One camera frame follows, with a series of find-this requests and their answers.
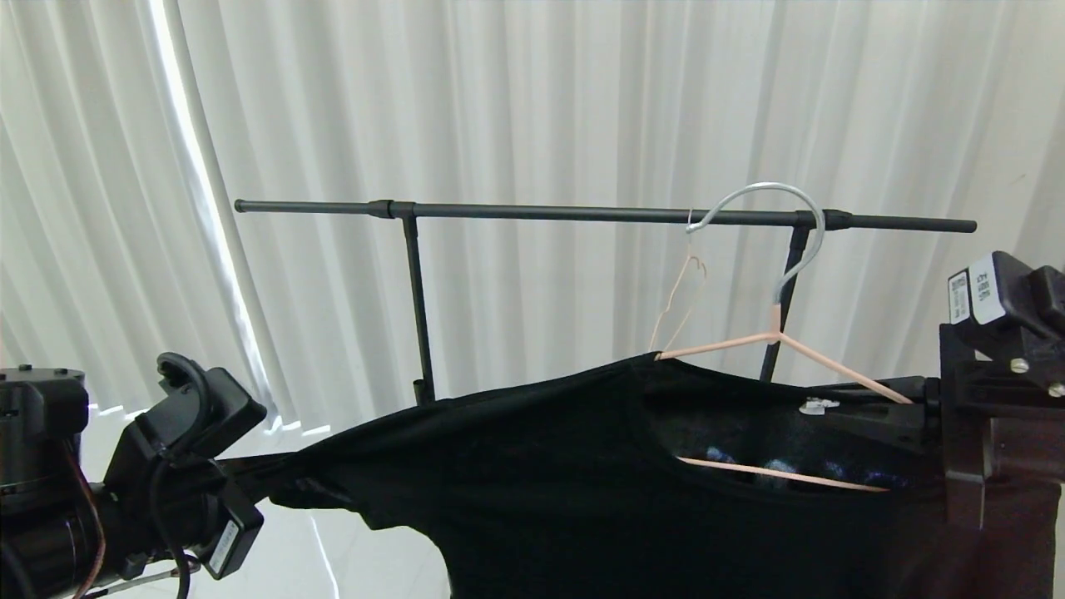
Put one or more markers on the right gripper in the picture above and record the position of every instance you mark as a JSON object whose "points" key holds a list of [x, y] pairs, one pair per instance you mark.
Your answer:
{"points": [[965, 466]]}

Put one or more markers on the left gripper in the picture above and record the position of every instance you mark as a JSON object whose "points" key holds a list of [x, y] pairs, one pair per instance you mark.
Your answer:
{"points": [[191, 524]]}

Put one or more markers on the pink clothes hanger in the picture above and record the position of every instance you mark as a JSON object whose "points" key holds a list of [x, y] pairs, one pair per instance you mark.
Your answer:
{"points": [[670, 309], [732, 342]]}

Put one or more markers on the black clothes rack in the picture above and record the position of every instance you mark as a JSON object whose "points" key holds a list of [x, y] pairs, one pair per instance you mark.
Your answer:
{"points": [[541, 212]]}

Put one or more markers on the black T-shirt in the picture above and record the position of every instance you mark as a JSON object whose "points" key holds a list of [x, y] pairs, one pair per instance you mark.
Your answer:
{"points": [[582, 499]]}

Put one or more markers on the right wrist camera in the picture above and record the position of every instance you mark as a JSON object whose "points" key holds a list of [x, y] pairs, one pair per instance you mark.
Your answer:
{"points": [[1007, 333]]}

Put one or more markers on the white curtain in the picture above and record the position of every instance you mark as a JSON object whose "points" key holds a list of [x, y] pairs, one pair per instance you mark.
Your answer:
{"points": [[541, 100]]}

